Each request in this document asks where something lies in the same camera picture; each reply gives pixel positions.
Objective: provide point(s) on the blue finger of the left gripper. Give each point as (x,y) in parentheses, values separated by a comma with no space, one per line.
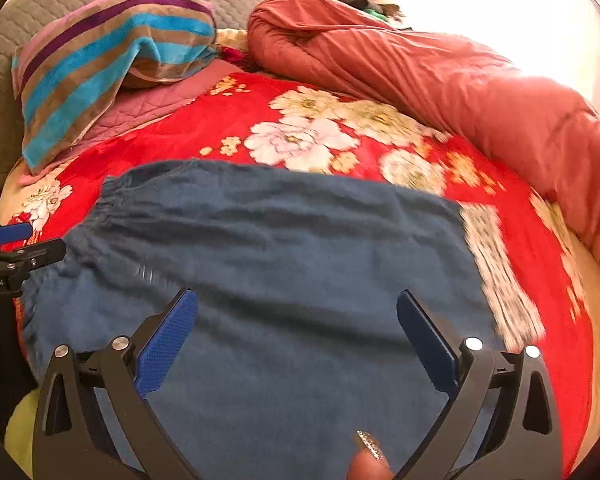
(15,232)
(35,256)

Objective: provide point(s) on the striped towel pillow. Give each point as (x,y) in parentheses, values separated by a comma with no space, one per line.
(70,73)

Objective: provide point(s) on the pink quilted bed sheet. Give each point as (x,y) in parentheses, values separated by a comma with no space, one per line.
(133,109)

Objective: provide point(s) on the red floral blanket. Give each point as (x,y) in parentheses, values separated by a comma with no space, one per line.
(527,274)

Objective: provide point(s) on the rust red quilted comforter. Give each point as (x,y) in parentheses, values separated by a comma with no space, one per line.
(548,133)

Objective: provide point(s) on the blue denim pants lace hem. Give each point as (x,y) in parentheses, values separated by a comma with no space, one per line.
(296,344)

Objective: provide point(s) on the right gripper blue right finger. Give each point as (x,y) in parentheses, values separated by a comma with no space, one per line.
(440,359)

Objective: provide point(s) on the right hand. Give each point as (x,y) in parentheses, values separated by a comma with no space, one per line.
(369,463)

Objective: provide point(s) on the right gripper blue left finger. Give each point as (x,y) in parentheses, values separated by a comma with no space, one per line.
(166,335)

